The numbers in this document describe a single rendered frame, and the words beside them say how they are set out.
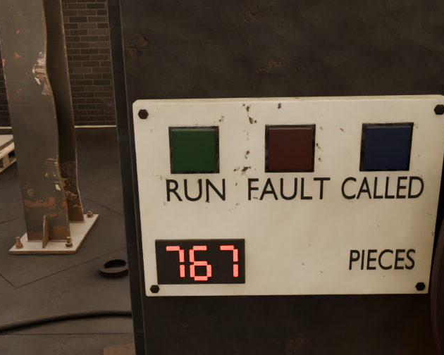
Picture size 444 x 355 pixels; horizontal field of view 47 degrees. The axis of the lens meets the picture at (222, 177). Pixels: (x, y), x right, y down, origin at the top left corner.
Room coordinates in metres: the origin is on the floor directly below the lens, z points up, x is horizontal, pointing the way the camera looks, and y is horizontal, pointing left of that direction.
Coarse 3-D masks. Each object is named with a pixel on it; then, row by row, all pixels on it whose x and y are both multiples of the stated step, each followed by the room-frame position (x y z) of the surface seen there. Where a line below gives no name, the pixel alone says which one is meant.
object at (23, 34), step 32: (0, 0) 2.84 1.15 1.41; (32, 0) 2.84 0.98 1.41; (0, 32) 2.85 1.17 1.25; (32, 32) 2.84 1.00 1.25; (64, 32) 3.16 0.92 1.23; (32, 64) 2.84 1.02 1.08; (64, 64) 3.14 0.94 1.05; (32, 96) 2.84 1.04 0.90; (64, 96) 3.14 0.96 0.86; (32, 128) 2.84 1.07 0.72; (64, 128) 3.14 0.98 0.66; (32, 160) 2.84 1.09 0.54; (64, 160) 3.14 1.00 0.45; (32, 192) 2.84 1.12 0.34; (64, 192) 2.84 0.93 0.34; (32, 224) 2.84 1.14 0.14; (64, 224) 2.84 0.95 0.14
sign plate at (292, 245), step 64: (192, 128) 0.41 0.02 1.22; (256, 128) 0.42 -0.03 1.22; (320, 128) 0.41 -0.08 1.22; (192, 192) 0.42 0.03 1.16; (256, 192) 0.42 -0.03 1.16; (320, 192) 0.41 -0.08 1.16; (384, 192) 0.41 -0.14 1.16; (256, 256) 0.42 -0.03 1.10; (320, 256) 0.41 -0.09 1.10; (384, 256) 0.41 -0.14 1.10
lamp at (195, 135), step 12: (180, 132) 0.41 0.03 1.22; (192, 132) 0.41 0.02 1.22; (204, 132) 0.41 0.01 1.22; (180, 144) 0.41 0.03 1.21; (192, 144) 0.41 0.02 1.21; (204, 144) 0.41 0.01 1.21; (180, 156) 0.41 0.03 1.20; (192, 156) 0.41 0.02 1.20; (204, 156) 0.41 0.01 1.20; (180, 168) 0.41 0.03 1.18; (192, 168) 0.41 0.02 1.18; (204, 168) 0.41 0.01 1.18
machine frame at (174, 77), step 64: (128, 0) 0.44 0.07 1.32; (192, 0) 0.44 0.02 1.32; (256, 0) 0.44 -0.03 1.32; (320, 0) 0.43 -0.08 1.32; (384, 0) 0.43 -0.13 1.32; (128, 64) 0.44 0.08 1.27; (192, 64) 0.44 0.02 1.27; (256, 64) 0.44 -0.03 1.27; (320, 64) 0.43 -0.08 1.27; (384, 64) 0.43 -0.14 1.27; (128, 128) 0.45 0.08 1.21; (128, 192) 0.52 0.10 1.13; (128, 256) 0.52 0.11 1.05; (192, 320) 0.44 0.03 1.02; (256, 320) 0.44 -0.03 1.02; (320, 320) 0.43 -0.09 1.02; (384, 320) 0.43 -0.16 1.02
